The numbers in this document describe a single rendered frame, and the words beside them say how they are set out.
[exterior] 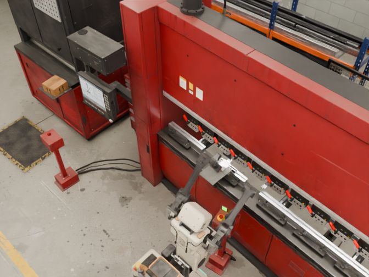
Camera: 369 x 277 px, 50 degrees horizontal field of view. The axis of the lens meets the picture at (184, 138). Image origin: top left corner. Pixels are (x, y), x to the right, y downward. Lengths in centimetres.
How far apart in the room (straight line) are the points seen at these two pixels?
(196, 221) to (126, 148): 252
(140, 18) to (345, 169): 191
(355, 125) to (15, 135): 449
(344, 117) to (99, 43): 213
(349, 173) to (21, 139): 426
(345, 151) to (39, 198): 354
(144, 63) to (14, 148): 267
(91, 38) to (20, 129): 253
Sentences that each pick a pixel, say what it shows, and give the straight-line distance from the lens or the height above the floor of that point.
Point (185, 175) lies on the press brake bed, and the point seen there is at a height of 57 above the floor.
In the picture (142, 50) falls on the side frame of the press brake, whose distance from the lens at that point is 346.
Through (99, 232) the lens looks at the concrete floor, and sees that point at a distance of 458.
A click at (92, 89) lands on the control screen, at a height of 151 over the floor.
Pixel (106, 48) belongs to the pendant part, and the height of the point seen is 195.
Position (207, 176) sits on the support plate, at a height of 100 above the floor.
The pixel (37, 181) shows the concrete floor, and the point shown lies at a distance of 520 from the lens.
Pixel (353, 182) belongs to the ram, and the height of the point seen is 179.
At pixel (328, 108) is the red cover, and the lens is 258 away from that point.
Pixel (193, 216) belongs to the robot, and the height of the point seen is 136.
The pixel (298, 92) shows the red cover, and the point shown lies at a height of 224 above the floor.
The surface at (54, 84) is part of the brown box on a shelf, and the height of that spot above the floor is 110.
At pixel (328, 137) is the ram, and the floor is 202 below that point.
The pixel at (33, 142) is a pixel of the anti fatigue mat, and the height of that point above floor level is 1.
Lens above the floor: 388
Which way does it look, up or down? 47 degrees down
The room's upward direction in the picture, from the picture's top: straight up
